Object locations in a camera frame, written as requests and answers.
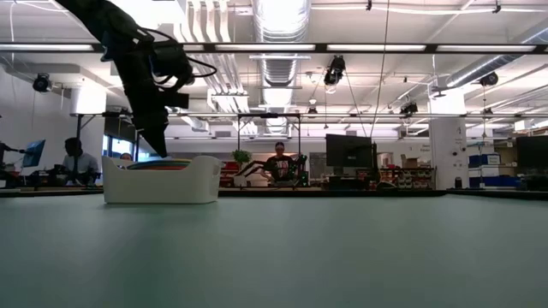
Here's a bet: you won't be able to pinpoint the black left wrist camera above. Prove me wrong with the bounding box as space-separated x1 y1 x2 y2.
148 40 194 89

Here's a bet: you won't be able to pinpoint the large dark monitor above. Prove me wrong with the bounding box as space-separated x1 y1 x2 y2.
515 135 548 170

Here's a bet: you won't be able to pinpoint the background storage shelf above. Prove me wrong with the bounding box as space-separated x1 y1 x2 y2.
376 165 437 190

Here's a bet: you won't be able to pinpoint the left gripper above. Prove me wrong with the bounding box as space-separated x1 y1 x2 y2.
101 36 190 159

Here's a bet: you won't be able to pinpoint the blue lit monitor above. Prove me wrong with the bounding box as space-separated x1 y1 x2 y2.
21 139 47 169

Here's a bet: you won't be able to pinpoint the white building column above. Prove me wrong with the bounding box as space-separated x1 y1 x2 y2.
428 89 469 191

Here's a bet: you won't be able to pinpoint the blue storage bins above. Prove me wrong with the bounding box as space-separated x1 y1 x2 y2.
468 152 521 188

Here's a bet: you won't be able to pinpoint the green table mat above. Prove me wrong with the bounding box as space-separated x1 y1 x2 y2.
0 194 548 308

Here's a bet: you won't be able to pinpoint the long overhead light bar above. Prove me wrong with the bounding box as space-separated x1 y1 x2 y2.
0 41 548 56

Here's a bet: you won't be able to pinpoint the white plastic basket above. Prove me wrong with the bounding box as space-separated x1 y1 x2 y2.
101 154 223 205

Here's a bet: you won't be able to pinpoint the small background potted plant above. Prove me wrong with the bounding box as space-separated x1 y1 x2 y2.
231 149 253 167

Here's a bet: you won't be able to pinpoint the cardboard box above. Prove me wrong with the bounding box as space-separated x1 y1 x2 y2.
400 153 424 169

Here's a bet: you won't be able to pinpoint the black computer monitor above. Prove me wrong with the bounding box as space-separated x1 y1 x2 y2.
325 133 378 170

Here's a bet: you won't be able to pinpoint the red measuring cup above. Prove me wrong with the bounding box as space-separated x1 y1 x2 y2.
126 164 192 171

